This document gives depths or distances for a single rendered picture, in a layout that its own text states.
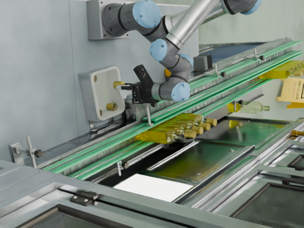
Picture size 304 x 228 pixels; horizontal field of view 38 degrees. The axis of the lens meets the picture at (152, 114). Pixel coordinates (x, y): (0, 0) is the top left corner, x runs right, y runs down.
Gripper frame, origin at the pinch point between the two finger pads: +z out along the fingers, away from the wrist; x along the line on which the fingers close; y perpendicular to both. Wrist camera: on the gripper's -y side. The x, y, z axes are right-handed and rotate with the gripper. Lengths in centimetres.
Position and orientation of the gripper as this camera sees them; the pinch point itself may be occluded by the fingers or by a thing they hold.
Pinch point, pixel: (121, 84)
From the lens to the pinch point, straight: 197.9
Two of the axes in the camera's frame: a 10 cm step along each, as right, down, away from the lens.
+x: 6.4, -2.7, 7.2
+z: -7.6, -0.6, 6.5
